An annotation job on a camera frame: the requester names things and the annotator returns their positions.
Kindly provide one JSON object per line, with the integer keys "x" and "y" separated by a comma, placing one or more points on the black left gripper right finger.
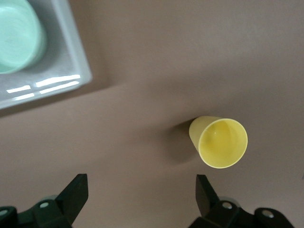
{"x": 213, "y": 206}

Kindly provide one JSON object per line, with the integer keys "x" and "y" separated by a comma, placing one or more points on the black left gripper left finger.
{"x": 69, "y": 202}

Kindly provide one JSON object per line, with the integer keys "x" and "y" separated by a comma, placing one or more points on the mint green bowl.
{"x": 16, "y": 35}

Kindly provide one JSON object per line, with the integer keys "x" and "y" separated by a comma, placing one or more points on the translucent white plastic box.
{"x": 64, "y": 59}

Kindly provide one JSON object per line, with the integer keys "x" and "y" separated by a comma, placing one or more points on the yellow plastic cup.
{"x": 221, "y": 143}

